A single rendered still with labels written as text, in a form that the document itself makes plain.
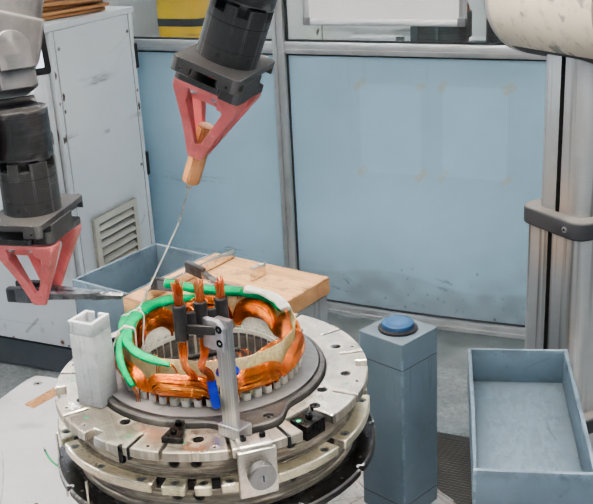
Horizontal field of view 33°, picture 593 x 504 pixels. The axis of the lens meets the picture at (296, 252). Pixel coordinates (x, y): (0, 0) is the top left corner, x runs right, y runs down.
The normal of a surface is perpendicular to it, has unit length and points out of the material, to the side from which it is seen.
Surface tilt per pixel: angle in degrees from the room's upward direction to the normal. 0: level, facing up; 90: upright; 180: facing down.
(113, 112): 90
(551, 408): 0
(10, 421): 0
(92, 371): 90
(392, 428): 90
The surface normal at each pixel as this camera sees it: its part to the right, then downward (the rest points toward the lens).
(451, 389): -0.05, -0.94
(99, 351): 0.90, 0.11
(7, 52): 0.44, -0.01
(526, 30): -0.75, 0.62
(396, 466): -0.70, 0.28
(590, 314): 0.47, 0.29
